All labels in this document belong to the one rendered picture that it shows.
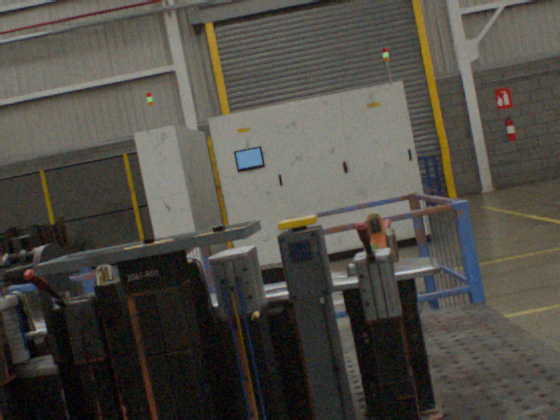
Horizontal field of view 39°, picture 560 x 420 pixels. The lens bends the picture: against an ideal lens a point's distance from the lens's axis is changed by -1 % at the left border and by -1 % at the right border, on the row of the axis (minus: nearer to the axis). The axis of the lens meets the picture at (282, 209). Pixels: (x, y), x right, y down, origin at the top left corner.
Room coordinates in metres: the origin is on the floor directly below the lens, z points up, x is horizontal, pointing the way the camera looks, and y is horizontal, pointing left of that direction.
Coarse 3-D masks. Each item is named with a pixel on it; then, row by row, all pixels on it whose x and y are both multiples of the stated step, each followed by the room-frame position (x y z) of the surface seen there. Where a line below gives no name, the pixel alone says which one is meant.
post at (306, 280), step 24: (288, 240) 1.27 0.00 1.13; (312, 240) 1.27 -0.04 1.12; (288, 264) 1.27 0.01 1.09; (312, 264) 1.27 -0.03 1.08; (288, 288) 1.28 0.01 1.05; (312, 288) 1.27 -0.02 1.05; (312, 312) 1.27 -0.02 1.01; (312, 336) 1.28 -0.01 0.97; (336, 336) 1.28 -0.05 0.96; (312, 360) 1.28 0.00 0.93; (336, 360) 1.27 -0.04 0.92; (312, 384) 1.28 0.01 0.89; (336, 384) 1.27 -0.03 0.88; (336, 408) 1.27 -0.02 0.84
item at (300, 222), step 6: (306, 216) 1.30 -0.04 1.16; (312, 216) 1.28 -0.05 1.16; (282, 222) 1.28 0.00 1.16; (288, 222) 1.28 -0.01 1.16; (294, 222) 1.27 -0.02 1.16; (300, 222) 1.27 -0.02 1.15; (306, 222) 1.27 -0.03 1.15; (312, 222) 1.27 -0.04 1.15; (282, 228) 1.28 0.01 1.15; (288, 228) 1.28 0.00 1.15; (294, 228) 1.29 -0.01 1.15; (300, 228) 1.29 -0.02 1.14; (306, 228) 1.30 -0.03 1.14
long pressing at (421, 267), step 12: (396, 264) 1.66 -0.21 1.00; (408, 264) 1.63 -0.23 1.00; (420, 264) 1.59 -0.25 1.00; (432, 264) 1.57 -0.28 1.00; (336, 276) 1.65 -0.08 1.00; (396, 276) 1.52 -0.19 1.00; (408, 276) 1.52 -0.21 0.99; (420, 276) 1.51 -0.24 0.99; (264, 288) 1.68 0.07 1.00; (276, 288) 1.67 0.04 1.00; (336, 288) 1.54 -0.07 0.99; (348, 288) 1.54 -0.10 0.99; (216, 300) 1.65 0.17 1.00; (276, 300) 1.56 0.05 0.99; (36, 324) 1.81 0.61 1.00
